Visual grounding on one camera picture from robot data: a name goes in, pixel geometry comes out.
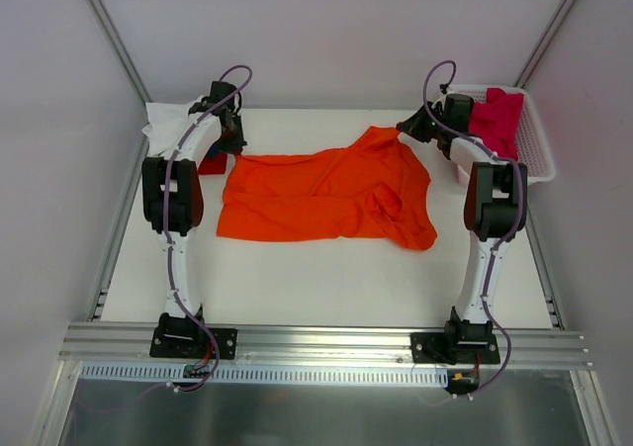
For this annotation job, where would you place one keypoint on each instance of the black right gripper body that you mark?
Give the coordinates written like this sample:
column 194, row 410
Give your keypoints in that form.
column 420, row 126

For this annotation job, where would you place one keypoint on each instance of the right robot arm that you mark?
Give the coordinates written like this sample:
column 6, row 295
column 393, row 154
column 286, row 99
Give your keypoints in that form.
column 494, row 213

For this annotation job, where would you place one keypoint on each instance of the white slotted cable duct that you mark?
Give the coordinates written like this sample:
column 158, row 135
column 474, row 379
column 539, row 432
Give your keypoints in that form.
column 267, row 374

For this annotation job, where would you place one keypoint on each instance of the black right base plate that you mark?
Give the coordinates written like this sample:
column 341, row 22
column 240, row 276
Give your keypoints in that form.
column 439, row 348

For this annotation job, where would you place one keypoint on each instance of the orange t-shirt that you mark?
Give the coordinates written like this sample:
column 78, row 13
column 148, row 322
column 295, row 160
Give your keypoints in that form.
column 374, row 188

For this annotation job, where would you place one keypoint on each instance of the red folded t-shirt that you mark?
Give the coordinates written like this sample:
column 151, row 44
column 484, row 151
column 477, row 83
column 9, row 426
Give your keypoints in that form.
column 213, row 165

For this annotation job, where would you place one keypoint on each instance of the white folded t-shirt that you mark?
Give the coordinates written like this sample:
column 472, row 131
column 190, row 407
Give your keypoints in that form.
column 167, row 125

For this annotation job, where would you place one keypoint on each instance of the magenta crumpled t-shirt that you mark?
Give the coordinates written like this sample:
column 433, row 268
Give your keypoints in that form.
column 496, row 121

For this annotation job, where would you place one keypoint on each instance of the aluminium mounting rail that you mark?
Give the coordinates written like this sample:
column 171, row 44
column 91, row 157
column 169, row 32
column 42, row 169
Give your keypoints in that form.
column 531, row 349

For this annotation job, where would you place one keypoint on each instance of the white plastic basket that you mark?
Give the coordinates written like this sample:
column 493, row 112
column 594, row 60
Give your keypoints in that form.
column 532, row 144

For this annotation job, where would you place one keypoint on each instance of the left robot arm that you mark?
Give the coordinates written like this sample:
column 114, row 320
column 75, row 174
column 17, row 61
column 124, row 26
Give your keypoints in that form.
column 173, row 204

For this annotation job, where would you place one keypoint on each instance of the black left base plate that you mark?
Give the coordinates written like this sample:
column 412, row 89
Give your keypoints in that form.
column 222, row 342

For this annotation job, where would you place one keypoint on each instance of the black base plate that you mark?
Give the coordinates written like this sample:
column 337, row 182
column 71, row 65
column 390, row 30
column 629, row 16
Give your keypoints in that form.
column 439, row 348
column 222, row 342

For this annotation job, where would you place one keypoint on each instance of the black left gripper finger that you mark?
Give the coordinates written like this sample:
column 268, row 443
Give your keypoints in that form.
column 237, row 139
column 224, row 144

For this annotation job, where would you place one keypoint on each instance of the blue folded t-shirt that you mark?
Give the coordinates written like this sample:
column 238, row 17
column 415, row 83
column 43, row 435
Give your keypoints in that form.
column 214, row 151

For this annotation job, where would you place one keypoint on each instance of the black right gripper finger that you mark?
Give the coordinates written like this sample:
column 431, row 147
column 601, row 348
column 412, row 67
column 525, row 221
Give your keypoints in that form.
column 422, row 131
column 420, row 114

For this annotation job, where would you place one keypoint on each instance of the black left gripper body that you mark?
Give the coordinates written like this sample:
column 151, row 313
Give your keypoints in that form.
column 233, row 133

